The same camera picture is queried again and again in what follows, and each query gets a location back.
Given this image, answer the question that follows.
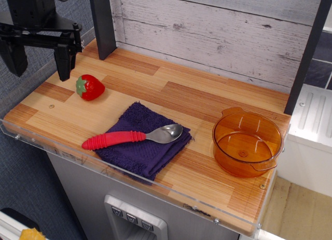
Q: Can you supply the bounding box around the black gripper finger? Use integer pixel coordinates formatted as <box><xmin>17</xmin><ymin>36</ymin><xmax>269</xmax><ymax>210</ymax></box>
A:
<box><xmin>54</xmin><ymin>44</ymin><xmax>76</xmax><ymax>81</ymax></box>
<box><xmin>1</xmin><ymin>40</ymin><xmax>27</xmax><ymax>77</ymax></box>

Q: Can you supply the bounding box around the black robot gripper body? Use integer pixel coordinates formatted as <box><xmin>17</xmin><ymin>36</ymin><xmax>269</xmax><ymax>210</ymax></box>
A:
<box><xmin>1</xmin><ymin>0</ymin><xmax>82</xmax><ymax>51</ymax></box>

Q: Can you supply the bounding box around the orange transparent plastic bowl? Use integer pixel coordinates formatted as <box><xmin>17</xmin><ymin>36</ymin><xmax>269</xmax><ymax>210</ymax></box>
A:
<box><xmin>212</xmin><ymin>107</ymin><xmax>284</xmax><ymax>178</ymax></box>

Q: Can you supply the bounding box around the red toy strawberry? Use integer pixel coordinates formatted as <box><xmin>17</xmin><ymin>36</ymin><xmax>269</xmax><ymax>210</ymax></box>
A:
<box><xmin>76</xmin><ymin>74</ymin><xmax>105</xmax><ymax>101</ymax></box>

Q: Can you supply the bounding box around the clear acrylic edge guard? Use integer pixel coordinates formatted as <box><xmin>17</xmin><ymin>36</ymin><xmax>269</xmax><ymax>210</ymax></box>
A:
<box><xmin>1</xmin><ymin>120</ymin><xmax>276</xmax><ymax>239</ymax></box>

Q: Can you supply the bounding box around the purple folded cloth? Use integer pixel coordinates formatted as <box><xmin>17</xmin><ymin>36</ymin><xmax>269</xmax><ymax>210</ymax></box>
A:
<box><xmin>95</xmin><ymin>102</ymin><xmax>192</xmax><ymax>181</ymax></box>

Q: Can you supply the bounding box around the grey toy kitchen cabinet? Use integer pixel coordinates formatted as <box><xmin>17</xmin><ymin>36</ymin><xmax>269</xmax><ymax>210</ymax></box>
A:
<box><xmin>48</xmin><ymin>153</ymin><xmax>239</xmax><ymax>239</ymax></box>

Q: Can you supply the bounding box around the silver toy dispenser panel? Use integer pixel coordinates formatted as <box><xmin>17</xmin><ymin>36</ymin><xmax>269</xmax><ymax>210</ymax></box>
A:
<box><xmin>104</xmin><ymin>195</ymin><xmax>169</xmax><ymax>240</ymax></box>

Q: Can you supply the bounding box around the yellow object bottom left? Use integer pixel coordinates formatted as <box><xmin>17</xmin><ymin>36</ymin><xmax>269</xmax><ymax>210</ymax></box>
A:
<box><xmin>19</xmin><ymin>228</ymin><xmax>46</xmax><ymax>240</ymax></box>

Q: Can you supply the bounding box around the white toy sink unit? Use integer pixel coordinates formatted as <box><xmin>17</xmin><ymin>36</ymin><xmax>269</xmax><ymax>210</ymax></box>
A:
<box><xmin>276</xmin><ymin>84</ymin><xmax>331</xmax><ymax>196</ymax></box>

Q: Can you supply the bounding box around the dark grey left post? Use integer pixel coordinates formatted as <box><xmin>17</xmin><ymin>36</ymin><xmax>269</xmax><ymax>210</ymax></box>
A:
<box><xmin>90</xmin><ymin>0</ymin><xmax>117</xmax><ymax>60</ymax></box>

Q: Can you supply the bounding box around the dark grey post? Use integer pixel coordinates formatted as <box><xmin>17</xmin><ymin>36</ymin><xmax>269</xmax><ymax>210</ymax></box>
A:
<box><xmin>90</xmin><ymin>0</ymin><xmax>117</xmax><ymax>60</ymax></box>
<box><xmin>284</xmin><ymin>0</ymin><xmax>331</xmax><ymax>115</ymax></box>

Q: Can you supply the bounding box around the red-handled metal spoon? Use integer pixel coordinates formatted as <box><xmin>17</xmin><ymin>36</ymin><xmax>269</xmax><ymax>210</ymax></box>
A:
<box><xmin>81</xmin><ymin>124</ymin><xmax>183</xmax><ymax>150</ymax></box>

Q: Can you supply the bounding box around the dark grey right post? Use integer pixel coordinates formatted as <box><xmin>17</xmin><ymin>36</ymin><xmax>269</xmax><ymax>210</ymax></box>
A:
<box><xmin>284</xmin><ymin>0</ymin><xmax>331</xmax><ymax>115</ymax></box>

